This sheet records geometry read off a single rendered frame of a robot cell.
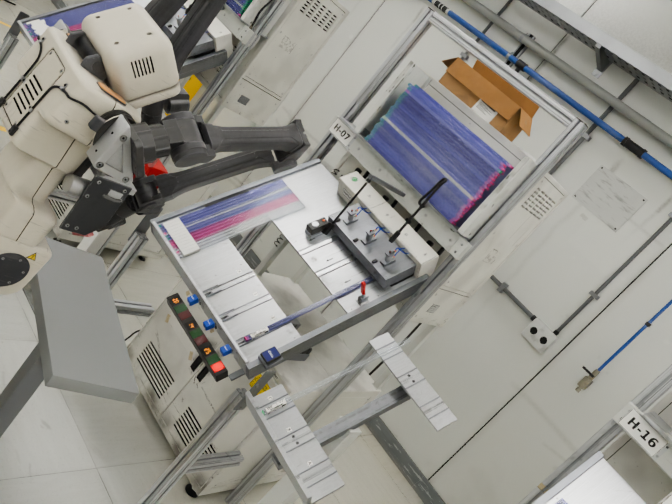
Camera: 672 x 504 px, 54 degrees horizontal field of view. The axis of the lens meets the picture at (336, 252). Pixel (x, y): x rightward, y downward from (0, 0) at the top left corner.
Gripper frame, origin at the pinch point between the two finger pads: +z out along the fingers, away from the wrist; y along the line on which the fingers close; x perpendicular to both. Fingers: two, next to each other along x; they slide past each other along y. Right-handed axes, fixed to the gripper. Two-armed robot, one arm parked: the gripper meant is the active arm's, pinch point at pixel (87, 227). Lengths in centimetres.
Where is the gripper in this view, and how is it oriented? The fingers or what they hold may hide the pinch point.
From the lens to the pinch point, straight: 195.9
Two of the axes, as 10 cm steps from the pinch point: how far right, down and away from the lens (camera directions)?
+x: -4.2, -9.0, -0.9
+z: -8.1, 3.3, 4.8
